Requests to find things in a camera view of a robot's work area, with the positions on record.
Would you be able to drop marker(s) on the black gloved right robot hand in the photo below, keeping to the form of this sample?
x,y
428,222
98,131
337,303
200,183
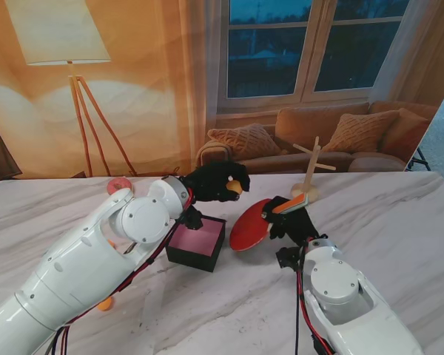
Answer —
x,y
296,225

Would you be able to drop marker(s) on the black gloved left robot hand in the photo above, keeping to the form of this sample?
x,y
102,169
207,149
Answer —
x,y
214,181

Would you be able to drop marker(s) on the red ping pong bat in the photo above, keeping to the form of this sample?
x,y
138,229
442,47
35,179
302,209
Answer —
x,y
248,229

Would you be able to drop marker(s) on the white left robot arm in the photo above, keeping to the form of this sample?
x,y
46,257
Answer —
x,y
77,266

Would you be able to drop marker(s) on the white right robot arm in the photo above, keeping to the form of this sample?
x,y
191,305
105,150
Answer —
x,y
336,284

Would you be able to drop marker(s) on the black box pink inside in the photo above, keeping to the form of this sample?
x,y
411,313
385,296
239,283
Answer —
x,y
196,255

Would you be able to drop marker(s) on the wooden mug tree stand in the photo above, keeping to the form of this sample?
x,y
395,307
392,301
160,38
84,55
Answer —
x,y
311,166

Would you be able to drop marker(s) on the pink frosted donut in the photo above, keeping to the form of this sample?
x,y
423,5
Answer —
x,y
116,183

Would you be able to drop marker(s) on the printed living room backdrop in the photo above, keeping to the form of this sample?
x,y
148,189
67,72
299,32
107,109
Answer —
x,y
151,92

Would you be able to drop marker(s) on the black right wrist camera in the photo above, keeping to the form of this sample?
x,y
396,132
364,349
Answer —
x,y
286,259

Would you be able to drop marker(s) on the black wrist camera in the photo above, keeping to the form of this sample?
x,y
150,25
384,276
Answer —
x,y
286,259
192,218

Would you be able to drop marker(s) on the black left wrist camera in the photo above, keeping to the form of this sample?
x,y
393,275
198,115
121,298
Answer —
x,y
192,218

